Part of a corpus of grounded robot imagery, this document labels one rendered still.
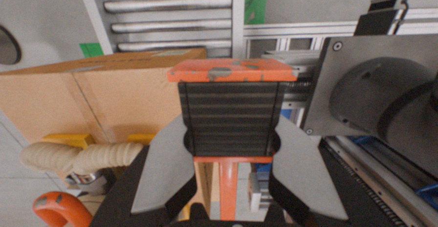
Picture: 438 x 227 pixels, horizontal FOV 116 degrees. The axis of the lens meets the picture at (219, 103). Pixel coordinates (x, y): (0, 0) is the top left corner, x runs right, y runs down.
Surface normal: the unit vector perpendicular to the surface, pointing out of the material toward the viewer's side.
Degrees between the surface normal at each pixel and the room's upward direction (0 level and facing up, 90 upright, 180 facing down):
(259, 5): 0
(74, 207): 78
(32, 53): 0
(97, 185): 60
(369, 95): 72
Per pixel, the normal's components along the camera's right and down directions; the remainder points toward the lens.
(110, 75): -0.02, 0.44
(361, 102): -0.95, -0.01
